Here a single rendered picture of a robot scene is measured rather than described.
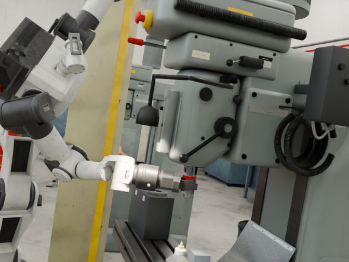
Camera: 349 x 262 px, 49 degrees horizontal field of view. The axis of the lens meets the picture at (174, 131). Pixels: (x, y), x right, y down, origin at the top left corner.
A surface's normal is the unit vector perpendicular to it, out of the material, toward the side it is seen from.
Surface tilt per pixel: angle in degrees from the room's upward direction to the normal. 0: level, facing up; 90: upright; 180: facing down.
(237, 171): 90
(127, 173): 74
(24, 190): 81
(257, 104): 90
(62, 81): 58
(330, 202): 89
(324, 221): 89
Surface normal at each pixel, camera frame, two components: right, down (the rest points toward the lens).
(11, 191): 0.63, -0.02
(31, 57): 0.60, -0.41
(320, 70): -0.94, -0.13
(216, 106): 0.32, 0.10
